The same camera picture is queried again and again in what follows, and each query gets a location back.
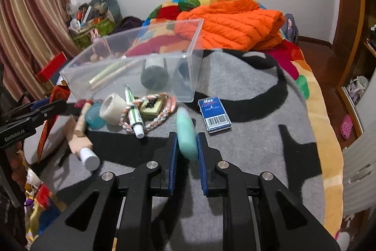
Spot colourful patchwork blanket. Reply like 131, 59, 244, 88
141, 0, 344, 240

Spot dark green cylinder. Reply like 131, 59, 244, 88
140, 58, 168, 90

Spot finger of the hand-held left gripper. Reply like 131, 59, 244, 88
6, 100, 68, 125
6, 100, 55, 117

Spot red box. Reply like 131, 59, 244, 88
37, 52, 68, 82

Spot braided rope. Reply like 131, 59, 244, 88
118, 94, 177, 134

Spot grey green pillow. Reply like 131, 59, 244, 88
88, 0, 122, 24

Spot white green toothpaste tube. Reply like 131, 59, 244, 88
125, 84, 146, 139

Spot white tape roll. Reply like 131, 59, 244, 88
99, 94, 127, 126

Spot clear plastic box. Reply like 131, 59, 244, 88
59, 18, 204, 104

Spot mint green bottle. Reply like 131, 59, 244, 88
176, 107, 199, 162

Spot dark clothes pile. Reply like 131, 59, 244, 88
120, 16, 144, 32

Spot purple backpack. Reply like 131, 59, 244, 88
283, 13, 299, 43

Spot grey black blanket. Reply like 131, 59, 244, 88
23, 48, 326, 251

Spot white sandals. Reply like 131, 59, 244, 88
347, 76, 369, 104

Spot teal jar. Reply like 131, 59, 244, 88
85, 104, 106, 130

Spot beige tube with white cap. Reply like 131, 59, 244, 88
67, 127, 101, 171

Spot person's left hand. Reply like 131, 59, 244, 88
10, 141, 30, 190

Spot orange down jacket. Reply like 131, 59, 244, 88
175, 0, 286, 51

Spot striped brown curtain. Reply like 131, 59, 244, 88
0, 0, 74, 101

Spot white ribbed panel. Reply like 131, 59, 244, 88
341, 122, 376, 216

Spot small blue box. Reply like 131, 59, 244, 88
197, 96, 232, 133

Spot pale green stick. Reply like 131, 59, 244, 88
91, 61, 141, 90
89, 58, 133, 84

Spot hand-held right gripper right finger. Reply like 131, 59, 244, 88
196, 132, 341, 251

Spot wooden bookshelf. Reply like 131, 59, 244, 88
332, 0, 376, 134

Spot beige cylinder bottle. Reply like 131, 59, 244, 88
73, 102, 93, 137

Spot olive green block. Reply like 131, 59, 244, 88
139, 99, 163, 116

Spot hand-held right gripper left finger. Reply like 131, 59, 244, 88
31, 131, 178, 251

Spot green storage bag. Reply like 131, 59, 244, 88
70, 20, 116, 48

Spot pink clog shoe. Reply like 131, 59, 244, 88
340, 114, 353, 140

